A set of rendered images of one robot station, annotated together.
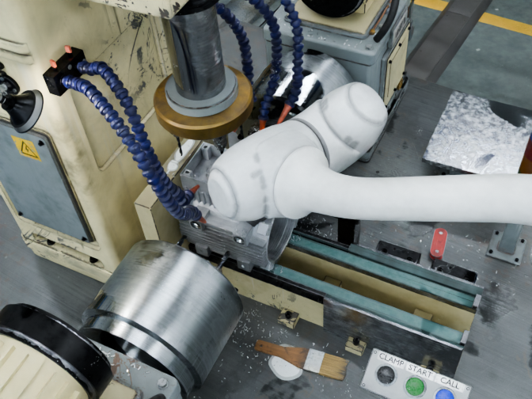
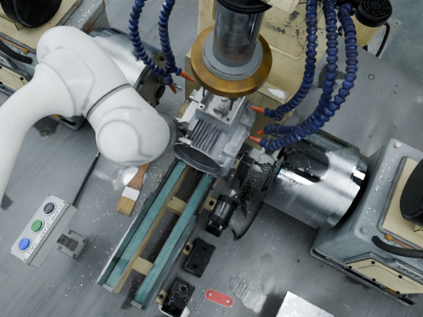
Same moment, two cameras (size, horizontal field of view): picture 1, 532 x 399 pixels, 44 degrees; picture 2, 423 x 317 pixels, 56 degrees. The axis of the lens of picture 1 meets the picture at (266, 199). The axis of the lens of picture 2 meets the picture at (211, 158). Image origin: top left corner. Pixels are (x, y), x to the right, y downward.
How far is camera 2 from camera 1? 0.91 m
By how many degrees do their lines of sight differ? 40
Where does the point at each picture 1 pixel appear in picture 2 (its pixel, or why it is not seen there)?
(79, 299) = not seen: hidden behind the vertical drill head
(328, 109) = (115, 109)
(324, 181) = (22, 92)
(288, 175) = (39, 70)
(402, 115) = (367, 294)
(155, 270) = (124, 57)
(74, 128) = not seen: outside the picture
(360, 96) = (118, 131)
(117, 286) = (119, 38)
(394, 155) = (317, 278)
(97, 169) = (211, 15)
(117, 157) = not seen: hidden behind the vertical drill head
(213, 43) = (225, 31)
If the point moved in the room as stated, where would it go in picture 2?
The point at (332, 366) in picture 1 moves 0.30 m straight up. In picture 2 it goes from (124, 205) to (108, 177)
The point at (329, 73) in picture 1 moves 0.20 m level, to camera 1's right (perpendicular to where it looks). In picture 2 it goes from (330, 192) to (343, 277)
